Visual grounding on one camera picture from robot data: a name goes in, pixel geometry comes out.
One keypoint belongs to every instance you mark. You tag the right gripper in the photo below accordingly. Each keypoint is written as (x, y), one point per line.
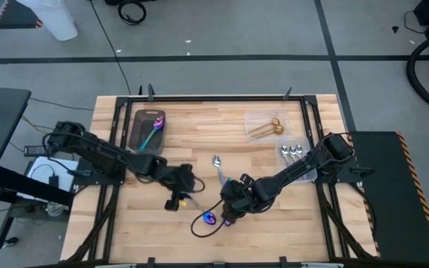
(242, 197)

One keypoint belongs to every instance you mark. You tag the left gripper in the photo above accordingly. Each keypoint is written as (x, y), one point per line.
(181, 178)

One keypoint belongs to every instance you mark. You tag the gold spoon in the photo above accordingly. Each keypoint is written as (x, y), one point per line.
(275, 121)
(279, 129)
(264, 129)

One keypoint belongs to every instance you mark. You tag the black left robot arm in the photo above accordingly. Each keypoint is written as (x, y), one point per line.
(99, 150)

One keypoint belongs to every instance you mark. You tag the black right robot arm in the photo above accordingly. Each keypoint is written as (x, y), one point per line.
(304, 164)

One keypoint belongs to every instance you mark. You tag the clear plastic bin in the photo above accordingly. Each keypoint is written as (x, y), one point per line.
(259, 117)
(308, 142)

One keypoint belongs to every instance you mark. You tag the smoked grey plastic bin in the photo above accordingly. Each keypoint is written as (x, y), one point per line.
(143, 123)

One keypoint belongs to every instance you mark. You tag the black power brick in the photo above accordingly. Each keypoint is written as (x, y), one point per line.
(53, 181)

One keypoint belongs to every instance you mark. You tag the black hazard-striped platform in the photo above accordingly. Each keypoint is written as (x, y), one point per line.
(389, 208)

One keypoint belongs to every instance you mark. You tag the white paper sheet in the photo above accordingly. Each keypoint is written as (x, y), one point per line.
(37, 167)

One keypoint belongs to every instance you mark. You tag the black power strip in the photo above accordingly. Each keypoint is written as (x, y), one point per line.
(35, 150)

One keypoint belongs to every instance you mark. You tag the white plastic container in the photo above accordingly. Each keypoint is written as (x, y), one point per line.
(56, 20)

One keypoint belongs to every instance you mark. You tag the black mat hazard-striped edge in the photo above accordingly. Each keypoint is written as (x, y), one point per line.
(15, 18)

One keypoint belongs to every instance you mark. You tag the black metal table frame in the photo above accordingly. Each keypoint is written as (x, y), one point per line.
(214, 99)

